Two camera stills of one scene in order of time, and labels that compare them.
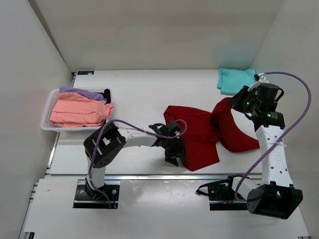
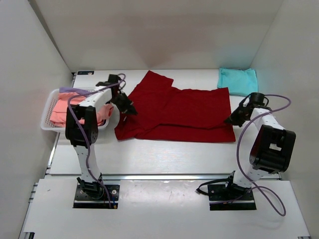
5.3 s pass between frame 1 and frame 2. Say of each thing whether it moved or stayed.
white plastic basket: stayed
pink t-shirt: stayed
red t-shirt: moved
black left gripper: moved
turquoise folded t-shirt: stayed
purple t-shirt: stayed
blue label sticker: stayed
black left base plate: stayed
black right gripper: moved
